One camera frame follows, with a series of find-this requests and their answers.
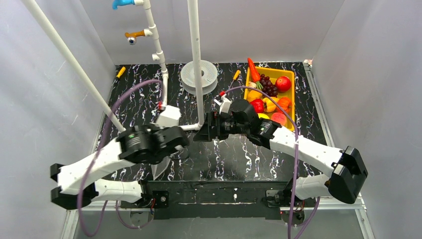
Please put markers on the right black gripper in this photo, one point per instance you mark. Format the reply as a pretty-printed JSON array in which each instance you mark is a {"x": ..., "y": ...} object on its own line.
[{"x": 211, "y": 126}]

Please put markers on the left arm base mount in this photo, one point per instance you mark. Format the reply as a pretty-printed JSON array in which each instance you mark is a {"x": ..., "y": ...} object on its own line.
[{"x": 154, "y": 200}]

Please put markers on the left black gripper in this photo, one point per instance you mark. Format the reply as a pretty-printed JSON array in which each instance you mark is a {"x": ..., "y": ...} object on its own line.
[{"x": 177, "y": 145}]

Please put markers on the yellow handled screwdriver centre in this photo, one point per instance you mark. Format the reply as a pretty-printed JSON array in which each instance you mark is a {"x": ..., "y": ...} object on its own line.
[{"x": 234, "y": 78}]

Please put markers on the orange toy carrot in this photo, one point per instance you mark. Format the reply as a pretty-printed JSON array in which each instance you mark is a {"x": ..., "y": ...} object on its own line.
[{"x": 256, "y": 77}]

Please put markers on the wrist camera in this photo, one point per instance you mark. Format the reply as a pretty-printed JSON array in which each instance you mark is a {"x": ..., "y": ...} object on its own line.
[
  {"x": 169, "y": 117},
  {"x": 223, "y": 103}
]

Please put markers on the dark grape bunch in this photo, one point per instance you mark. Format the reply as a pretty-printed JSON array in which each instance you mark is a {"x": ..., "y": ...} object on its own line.
[{"x": 267, "y": 86}]

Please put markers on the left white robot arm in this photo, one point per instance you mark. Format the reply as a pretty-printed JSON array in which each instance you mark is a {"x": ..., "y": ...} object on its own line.
[{"x": 83, "y": 182}]

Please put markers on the yellow plastic bin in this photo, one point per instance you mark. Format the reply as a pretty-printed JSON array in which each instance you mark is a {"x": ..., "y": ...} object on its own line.
[{"x": 274, "y": 74}]

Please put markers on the white pvc pipe frame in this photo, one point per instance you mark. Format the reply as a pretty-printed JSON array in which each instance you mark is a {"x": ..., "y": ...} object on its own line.
[{"x": 196, "y": 53}]

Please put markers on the yellow handled screwdriver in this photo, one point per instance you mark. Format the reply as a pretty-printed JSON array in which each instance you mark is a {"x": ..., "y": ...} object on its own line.
[
  {"x": 120, "y": 73},
  {"x": 234, "y": 78}
]

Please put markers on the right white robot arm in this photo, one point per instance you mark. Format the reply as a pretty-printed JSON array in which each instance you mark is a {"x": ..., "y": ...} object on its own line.
[{"x": 343, "y": 171}]

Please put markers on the pink toy peach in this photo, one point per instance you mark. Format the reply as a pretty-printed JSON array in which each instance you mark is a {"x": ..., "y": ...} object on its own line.
[{"x": 279, "y": 118}]

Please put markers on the orange tap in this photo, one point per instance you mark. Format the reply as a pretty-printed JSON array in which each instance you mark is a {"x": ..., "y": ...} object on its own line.
[{"x": 132, "y": 37}]

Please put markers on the blue tap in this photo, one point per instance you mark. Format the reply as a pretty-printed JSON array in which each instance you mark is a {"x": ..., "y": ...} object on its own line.
[{"x": 117, "y": 3}]

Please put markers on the clear zip top bag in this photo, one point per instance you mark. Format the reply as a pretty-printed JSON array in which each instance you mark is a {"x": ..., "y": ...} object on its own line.
[{"x": 159, "y": 169}]

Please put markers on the yellow handled screwdriver left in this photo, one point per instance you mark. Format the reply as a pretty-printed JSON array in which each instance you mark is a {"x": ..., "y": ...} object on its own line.
[{"x": 120, "y": 73}]

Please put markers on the red bell pepper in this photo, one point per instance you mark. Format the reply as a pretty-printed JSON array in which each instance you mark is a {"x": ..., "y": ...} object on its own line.
[{"x": 258, "y": 105}]

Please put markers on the orange toy fruit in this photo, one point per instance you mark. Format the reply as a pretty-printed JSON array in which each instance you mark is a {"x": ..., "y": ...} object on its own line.
[{"x": 253, "y": 95}]

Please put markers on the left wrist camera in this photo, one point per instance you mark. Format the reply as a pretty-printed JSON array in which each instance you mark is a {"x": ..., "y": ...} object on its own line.
[{"x": 169, "y": 117}]

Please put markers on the diagonal white pipe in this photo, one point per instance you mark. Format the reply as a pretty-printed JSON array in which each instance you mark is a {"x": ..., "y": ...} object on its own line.
[{"x": 56, "y": 39}]

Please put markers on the yellow toy mango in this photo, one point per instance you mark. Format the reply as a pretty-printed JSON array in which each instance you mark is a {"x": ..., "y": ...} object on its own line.
[{"x": 263, "y": 116}]

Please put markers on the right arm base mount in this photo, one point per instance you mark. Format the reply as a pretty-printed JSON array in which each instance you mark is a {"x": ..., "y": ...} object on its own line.
[{"x": 277, "y": 199}]

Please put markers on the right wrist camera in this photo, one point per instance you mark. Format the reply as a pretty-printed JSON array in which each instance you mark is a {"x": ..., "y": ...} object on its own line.
[{"x": 223, "y": 103}]

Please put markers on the red toy apple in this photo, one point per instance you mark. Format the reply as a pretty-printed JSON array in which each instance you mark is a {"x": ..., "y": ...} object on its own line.
[{"x": 283, "y": 84}]

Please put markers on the small orange pumpkin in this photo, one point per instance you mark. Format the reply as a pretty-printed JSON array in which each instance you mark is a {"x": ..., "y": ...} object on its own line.
[{"x": 286, "y": 104}]

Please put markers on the yellow bell pepper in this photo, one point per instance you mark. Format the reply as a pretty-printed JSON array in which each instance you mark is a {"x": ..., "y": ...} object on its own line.
[{"x": 270, "y": 105}]

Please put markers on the white garlic bulb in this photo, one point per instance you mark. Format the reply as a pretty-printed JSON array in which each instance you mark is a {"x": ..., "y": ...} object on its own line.
[{"x": 252, "y": 85}]

